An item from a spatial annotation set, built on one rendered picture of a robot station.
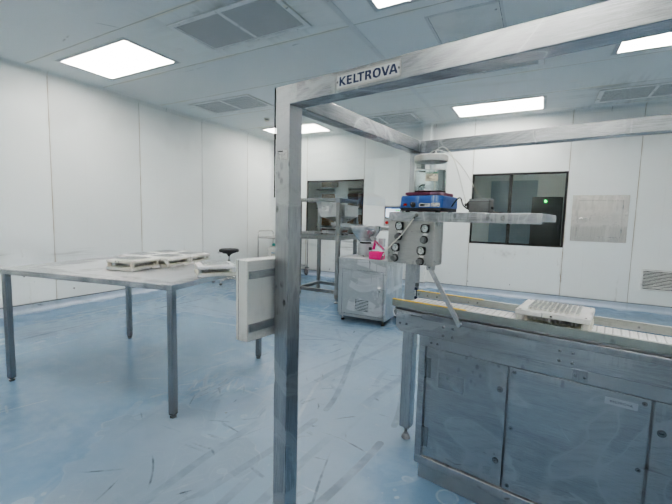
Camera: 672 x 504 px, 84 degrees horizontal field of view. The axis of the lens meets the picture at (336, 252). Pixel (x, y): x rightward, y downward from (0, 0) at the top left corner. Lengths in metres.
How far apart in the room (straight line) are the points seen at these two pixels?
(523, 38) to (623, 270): 6.04
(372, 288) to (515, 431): 2.78
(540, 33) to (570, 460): 1.46
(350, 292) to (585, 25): 3.81
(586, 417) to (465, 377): 0.44
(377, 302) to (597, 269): 3.69
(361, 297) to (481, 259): 2.99
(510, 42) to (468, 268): 6.03
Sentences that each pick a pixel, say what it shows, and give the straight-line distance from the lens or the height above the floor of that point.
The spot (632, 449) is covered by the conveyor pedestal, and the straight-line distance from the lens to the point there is 1.77.
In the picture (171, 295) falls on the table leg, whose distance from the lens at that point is 2.38.
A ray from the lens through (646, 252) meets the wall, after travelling 6.86.
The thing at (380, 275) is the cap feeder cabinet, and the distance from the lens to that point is 4.23.
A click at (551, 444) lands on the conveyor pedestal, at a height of 0.38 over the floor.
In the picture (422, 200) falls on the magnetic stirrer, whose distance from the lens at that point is 1.70.
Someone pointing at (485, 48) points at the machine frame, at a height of 1.59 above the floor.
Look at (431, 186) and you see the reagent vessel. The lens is 1.73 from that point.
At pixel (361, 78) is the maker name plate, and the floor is 1.59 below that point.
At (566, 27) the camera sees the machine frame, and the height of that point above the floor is 1.59.
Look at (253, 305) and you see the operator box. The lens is 1.21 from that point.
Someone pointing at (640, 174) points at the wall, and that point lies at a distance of 6.85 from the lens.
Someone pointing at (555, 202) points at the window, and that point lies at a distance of 6.73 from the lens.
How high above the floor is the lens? 1.22
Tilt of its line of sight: 5 degrees down
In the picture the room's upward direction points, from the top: 1 degrees clockwise
